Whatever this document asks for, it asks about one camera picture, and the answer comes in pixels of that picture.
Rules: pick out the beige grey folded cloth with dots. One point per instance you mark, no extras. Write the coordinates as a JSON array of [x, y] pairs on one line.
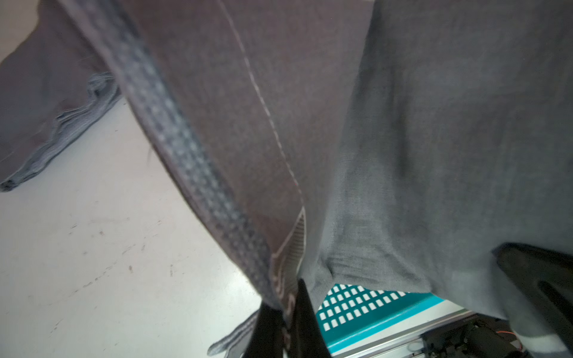
[[54, 86]]

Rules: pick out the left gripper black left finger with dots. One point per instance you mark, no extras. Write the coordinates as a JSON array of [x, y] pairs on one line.
[[267, 337]]

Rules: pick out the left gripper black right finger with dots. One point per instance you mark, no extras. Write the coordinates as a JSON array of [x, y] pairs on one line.
[[306, 337]]

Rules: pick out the teal plastic basket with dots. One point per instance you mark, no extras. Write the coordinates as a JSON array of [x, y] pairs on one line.
[[350, 314]]

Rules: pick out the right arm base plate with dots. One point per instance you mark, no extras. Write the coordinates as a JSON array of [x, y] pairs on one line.
[[476, 336]]

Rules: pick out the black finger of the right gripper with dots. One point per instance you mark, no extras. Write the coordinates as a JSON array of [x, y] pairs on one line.
[[544, 277]]

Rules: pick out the grey pillowcase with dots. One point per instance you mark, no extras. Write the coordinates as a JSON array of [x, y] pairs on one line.
[[388, 144]]

